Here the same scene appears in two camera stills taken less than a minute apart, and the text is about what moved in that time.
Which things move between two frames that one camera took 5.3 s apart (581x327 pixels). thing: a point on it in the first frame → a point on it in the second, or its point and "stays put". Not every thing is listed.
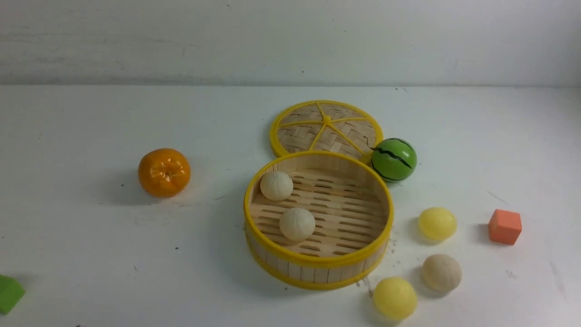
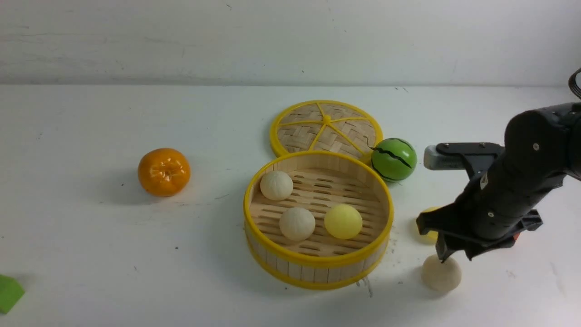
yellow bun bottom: [395, 298] → [343, 221]
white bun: [297, 224] stays put
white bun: [441, 273] stays put
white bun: [276, 185] stays put
